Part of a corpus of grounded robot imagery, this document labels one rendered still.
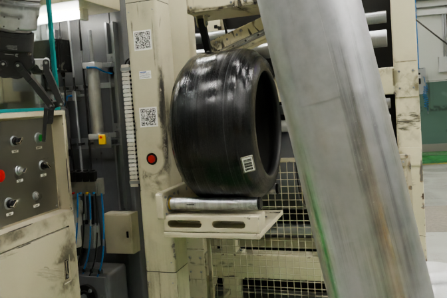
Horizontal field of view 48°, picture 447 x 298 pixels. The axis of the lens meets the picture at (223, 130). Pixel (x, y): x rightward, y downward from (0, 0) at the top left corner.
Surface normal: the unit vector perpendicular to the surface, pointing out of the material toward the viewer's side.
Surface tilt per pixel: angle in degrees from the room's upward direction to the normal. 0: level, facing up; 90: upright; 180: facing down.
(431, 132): 90
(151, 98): 90
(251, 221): 90
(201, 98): 69
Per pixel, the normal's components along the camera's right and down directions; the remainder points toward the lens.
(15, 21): 0.29, 0.30
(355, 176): -0.12, 0.00
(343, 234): -0.54, 0.10
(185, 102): -0.33, -0.29
